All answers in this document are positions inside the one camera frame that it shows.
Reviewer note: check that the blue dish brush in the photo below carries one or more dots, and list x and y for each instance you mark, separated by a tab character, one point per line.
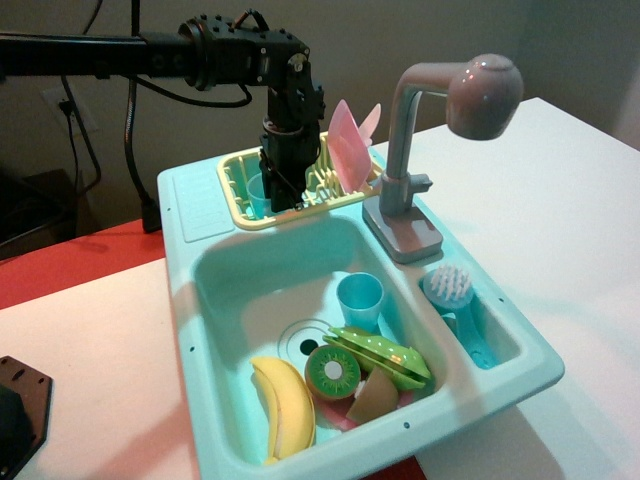
450	290

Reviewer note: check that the blue cup in sink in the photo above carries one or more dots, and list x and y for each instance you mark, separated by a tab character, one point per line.
361	296

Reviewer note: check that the pink plate in sink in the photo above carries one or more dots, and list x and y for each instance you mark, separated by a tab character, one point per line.
335	412

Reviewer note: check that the teal toy sink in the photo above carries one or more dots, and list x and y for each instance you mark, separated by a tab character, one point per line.
238	294

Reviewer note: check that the black mounting plate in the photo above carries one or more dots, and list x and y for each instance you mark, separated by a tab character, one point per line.
25	407

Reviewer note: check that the yellow drying rack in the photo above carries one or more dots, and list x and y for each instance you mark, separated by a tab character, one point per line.
323	193

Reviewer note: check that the black gooseneck clamp stand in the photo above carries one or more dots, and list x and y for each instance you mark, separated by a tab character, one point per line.
150	214

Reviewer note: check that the green toy pea pod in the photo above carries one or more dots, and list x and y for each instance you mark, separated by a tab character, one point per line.
404	366

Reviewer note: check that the pink plastic plate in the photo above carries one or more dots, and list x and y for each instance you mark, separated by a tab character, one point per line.
347	149

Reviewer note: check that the toy kiwi half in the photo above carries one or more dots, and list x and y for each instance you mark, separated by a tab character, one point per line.
332	373

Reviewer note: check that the brown toy kiwi piece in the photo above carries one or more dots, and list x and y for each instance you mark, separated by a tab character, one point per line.
377	397

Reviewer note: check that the grey toy faucet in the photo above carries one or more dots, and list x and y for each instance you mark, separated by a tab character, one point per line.
482	96

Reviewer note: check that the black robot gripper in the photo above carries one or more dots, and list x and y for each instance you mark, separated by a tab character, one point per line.
285	157

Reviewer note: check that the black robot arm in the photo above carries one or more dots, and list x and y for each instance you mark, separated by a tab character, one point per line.
205	52

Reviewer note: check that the yellow toy banana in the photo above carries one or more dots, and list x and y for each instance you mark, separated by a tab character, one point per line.
290	407

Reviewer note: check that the light blue plastic cup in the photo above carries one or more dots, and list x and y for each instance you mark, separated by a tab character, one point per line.
260	204

